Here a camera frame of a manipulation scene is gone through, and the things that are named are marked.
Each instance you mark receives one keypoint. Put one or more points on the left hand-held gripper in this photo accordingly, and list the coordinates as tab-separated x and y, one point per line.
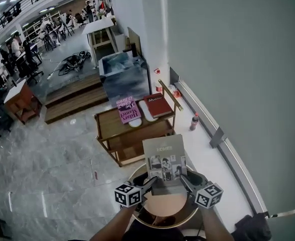
127	196

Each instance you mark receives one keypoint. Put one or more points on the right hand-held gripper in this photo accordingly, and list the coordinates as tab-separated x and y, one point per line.
209	196

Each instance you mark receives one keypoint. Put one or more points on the grey photo cover book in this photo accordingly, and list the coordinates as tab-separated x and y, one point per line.
162	154

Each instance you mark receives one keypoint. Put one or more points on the person's right forearm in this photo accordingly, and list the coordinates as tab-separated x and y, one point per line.
215	225

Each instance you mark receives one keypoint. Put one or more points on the person's left forearm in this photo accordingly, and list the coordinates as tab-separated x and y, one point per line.
112	227

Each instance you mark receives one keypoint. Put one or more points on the pink book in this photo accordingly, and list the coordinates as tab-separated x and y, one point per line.
128	110

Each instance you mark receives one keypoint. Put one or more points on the red book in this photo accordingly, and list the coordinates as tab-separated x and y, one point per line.
158	105

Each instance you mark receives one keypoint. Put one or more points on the round glass side table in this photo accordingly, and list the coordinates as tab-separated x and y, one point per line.
162	205

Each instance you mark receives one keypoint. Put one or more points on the white window ledge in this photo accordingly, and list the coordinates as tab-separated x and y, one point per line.
200	144

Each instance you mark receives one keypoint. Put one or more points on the wooden shelf cart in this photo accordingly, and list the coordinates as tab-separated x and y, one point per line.
127	134

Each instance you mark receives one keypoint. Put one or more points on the person's black shirt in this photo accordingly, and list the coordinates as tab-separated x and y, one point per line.
157	235

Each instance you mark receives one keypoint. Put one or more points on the cola bottle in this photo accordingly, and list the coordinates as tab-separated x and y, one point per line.
194	123

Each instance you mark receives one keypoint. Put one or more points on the small white round dish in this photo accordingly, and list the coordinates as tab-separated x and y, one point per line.
135	124

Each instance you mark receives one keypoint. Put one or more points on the white oval dish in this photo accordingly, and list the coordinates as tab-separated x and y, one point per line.
143	109

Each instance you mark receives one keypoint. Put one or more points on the black jacket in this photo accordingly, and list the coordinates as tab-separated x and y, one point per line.
253	228

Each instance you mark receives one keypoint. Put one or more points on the red packet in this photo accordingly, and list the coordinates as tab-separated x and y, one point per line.
176	93

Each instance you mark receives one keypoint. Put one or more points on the red white cup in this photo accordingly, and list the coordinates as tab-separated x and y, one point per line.
158	87

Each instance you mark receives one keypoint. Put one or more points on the grey marbled cabinet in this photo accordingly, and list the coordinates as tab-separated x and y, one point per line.
127	84

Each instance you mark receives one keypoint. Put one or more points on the wooden steps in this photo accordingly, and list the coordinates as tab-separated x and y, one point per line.
74	99

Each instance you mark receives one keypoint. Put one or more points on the grey roller blind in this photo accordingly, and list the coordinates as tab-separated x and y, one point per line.
237	71
293	227

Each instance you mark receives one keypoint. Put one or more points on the black equipment pile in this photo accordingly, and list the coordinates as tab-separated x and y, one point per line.
73	64

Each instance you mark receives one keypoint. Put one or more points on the brown board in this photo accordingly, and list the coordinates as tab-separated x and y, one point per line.
135	39

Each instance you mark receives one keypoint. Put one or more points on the brown side table white top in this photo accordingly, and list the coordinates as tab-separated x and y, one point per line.
19	102

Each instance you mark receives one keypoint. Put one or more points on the black office chair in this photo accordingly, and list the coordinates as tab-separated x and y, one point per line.
32	74

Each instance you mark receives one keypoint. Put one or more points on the white desk wooden legs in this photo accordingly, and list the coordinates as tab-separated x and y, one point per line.
99	24

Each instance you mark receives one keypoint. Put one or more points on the black balcony railing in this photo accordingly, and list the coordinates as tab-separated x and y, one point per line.
2	21

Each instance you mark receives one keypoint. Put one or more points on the black window post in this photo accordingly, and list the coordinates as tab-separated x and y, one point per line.
216	137

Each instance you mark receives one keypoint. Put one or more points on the red wall fixture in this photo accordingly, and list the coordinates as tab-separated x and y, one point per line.
157	71

